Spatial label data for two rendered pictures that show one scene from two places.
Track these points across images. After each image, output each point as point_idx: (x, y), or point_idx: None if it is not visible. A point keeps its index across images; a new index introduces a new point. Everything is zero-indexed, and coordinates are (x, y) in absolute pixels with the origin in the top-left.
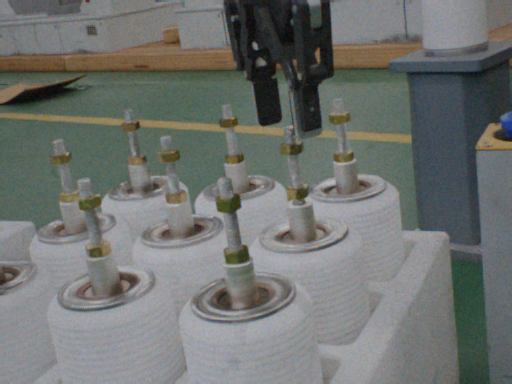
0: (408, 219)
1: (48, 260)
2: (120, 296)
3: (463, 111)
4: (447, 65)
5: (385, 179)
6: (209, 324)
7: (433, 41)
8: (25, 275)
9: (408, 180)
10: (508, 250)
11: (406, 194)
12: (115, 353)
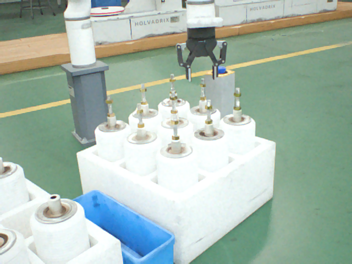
0: (58, 141)
1: (154, 147)
2: (219, 131)
3: (102, 85)
4: (97, 69)
5: (9, 135)
6: (247, 124)
7: (84, 61)
8: (181, 144)
9: (20, 132)
10: (225, 101)
11: (33, 136)
12: (228, 146)
